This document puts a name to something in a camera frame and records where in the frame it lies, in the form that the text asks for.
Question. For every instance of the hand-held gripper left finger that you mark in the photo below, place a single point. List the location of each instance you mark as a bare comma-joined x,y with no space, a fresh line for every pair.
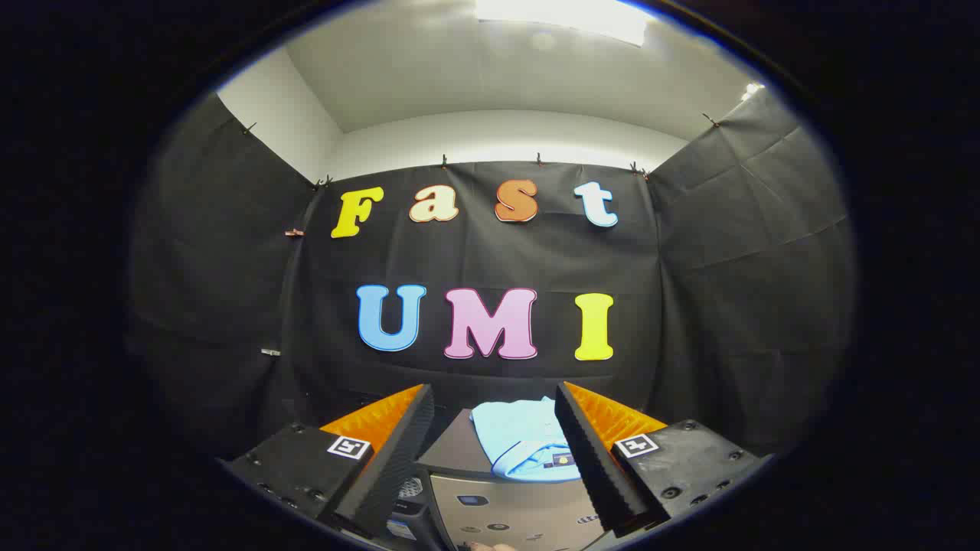
398,459

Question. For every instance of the light blue shirt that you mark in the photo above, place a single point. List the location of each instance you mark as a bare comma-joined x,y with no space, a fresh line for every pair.
521,436

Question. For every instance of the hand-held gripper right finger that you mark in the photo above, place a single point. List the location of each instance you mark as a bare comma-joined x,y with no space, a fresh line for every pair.
593,459

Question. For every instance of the black backdrop cloth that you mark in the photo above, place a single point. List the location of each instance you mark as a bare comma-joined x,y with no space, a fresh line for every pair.
475,260

